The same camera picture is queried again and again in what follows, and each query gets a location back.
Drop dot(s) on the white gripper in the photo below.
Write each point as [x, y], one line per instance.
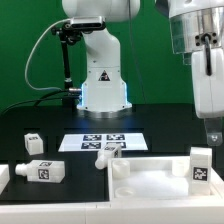
[209, 93]

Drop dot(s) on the white square tabletop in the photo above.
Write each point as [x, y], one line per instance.
[156, 178]

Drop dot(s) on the black camera stand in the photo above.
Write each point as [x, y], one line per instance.
[68, 37]

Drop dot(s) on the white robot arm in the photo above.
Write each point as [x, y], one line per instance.
[197, 29]

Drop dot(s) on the white sheet with tags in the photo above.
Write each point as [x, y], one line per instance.
[95, 142]

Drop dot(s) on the silver camera on stand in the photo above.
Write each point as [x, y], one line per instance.
[86, 23]

